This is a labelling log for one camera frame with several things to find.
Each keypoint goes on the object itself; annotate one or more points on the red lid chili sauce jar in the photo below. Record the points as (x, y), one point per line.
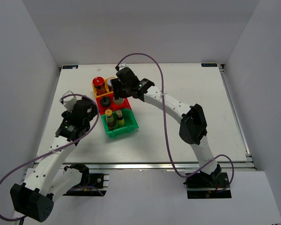
(99, 85)

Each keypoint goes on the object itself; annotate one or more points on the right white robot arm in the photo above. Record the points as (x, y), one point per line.
(191, 118)

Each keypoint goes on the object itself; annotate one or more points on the white lid sauce jar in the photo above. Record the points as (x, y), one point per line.
(109, 84)

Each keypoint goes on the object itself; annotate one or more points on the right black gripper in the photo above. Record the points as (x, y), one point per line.
(116, 85)

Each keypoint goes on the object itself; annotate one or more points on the black lid white spice jar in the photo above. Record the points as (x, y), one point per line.
(119, 101)

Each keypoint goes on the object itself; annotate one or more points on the blue table sticker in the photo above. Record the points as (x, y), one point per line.
(69, 66)
(209, 65)

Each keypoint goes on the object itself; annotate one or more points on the green label sauce bottle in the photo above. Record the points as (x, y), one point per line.
(110, 120)

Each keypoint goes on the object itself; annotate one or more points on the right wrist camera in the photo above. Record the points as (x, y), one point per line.
(121, 66)

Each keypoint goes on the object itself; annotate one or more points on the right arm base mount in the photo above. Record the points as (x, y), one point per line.
(198, 187)

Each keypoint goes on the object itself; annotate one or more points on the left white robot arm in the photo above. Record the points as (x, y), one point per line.
(36, 196)

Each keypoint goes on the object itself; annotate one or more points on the left blue table sticker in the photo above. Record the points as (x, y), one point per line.
(69, 66)

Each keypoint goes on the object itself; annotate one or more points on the black lid spice grinder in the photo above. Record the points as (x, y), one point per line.
(105, 102)

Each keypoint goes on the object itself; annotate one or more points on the right blue table sticker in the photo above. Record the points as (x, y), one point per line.
(209, 65)

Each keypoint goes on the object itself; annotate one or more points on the red plastic bin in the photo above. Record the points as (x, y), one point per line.
(113, 107)

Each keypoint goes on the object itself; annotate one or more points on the yellow plastic bin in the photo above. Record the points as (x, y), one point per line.
(107, 90)

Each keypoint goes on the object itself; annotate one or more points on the green plastic bin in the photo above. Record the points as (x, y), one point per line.
(130, 124)

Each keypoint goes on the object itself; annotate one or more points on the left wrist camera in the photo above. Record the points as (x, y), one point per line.
(68, 102)

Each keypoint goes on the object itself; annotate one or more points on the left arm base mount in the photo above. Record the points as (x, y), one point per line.
(91, 184)

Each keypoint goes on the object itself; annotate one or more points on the aluminium table frame rail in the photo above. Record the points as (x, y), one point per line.
(249, 165)

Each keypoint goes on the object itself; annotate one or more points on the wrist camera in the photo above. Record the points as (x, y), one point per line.
(68, 102)
(121, 66)

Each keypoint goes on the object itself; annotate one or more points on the yellow label small bottle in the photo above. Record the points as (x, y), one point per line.
(120, 119)

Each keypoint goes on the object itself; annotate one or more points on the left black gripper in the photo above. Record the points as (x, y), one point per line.
(67, 115)

